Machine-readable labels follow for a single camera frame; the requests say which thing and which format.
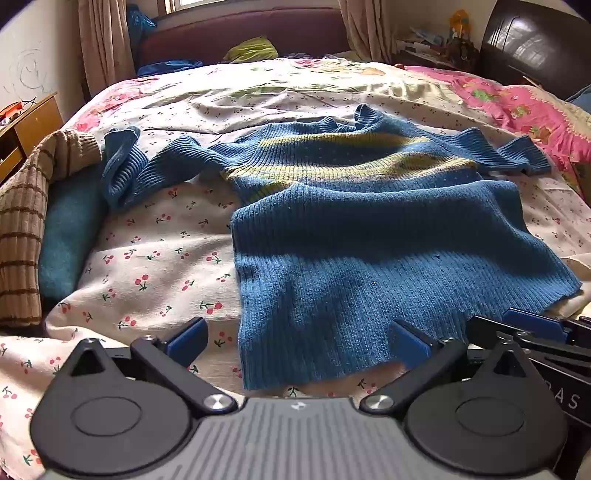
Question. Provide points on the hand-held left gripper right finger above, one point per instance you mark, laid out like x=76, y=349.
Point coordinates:
x=407, y=344

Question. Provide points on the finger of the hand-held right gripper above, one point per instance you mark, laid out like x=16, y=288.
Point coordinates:
x=531, y=319
x=489, y=328

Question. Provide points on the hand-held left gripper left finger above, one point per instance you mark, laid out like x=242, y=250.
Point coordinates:
x=187, y=340

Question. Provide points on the blue knit sweater yellow stripes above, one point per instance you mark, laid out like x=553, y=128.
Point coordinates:
x=369, y=240

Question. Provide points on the cherry print bed sheet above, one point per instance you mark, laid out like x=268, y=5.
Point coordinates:
x=152, y=258

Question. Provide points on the teal fuzzy cloth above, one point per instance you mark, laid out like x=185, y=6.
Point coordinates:
x=64, y=240

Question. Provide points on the brown striped knit sweater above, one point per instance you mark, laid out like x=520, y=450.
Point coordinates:
x=18, y=221

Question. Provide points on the pink floral quilt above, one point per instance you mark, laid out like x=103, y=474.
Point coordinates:
x=517, y=108

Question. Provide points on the blue pillow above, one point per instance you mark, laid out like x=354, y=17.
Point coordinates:
x=581, y=96

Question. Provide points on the wooden nightstand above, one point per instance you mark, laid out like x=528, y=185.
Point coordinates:
x=34, y=127

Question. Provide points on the dark brown headboard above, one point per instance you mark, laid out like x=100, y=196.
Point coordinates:
x=531, y=41

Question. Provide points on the yellow toy figure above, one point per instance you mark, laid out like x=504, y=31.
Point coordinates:
x=461, y=39

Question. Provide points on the orange item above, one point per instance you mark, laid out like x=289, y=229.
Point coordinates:
x=10, y=110

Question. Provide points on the green cloth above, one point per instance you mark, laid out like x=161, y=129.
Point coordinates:
x=251, y=50

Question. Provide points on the beige curtain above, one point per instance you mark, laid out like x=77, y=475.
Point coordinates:
x=369, y=27
x=101, y=41

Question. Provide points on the blue plastic bag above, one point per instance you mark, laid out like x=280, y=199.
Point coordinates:
x=138, y=23

